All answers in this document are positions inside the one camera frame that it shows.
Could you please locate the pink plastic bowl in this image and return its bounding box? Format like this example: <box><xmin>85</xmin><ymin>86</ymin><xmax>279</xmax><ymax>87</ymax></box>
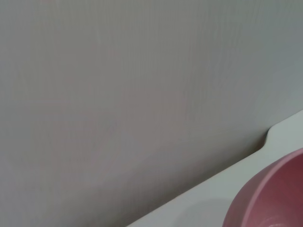
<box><xmin>222</xmin><ymin>148</ymin><xmax>303</xmax><ymax>227</ymax></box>

